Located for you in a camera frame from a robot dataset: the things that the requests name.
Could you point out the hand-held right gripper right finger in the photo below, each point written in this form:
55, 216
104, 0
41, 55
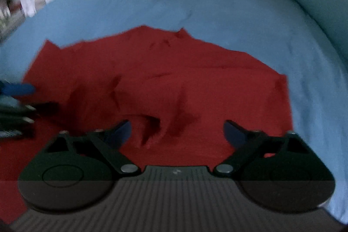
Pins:
232, 134

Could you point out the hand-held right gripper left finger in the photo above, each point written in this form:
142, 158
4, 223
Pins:
122, 132

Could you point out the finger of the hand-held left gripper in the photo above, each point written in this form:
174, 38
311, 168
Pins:
20, 88
30, 109

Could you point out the red cloth garment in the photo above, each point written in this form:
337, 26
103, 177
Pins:
168, 79

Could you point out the teal bolster pillow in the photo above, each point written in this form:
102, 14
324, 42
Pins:
318, 3

